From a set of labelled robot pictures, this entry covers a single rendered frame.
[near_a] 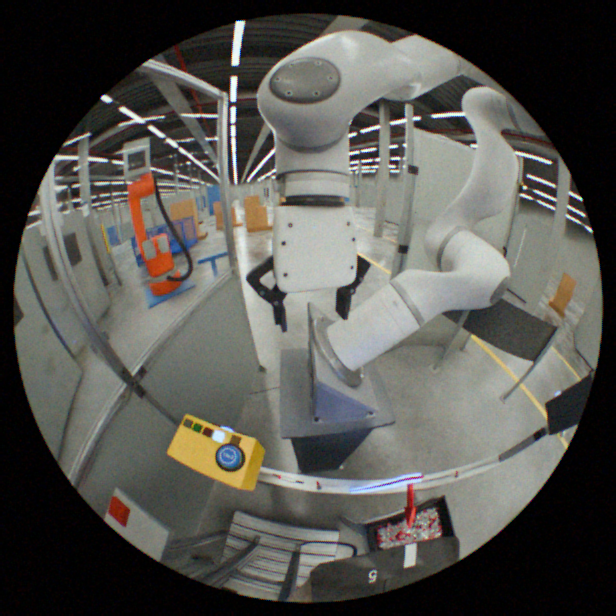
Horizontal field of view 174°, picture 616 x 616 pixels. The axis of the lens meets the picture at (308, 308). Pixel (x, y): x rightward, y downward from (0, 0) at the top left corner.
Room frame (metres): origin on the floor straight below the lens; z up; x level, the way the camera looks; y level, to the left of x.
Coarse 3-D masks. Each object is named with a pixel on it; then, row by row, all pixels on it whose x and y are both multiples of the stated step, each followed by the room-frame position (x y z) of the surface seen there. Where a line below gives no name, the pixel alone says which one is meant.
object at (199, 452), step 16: (192, 416) 0.12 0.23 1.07; (192, 432) 0.08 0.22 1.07; (224, 432) 0.10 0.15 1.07; (176, 448) 0.04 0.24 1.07; (192, 448) 0.05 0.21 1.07; (208, 448) 0.06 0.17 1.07; (240, 448) 0.07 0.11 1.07; (256, 448) 0.08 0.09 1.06; (192, 464) 0.02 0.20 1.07; (208, 464) 0.03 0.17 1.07; (240, 464) 0.04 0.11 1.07; (256, 464) 0.05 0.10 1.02; (224, 480) 0.01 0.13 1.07; (240, 480) 0.01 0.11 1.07; (256, 480) 0.02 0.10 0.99
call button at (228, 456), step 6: (222, 450) 0.06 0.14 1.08; (228, 450) 0.06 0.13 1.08; (234, 450) 0.06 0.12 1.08; (222, 456) 0.05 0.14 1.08; (228, 456) 0.05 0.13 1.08; (234, 456) 0.05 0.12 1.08; (240, 456) 0.06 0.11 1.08; (222, 462) 0.04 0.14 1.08; (228, 462) 0.04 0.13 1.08; (234, 462) 0.04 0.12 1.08
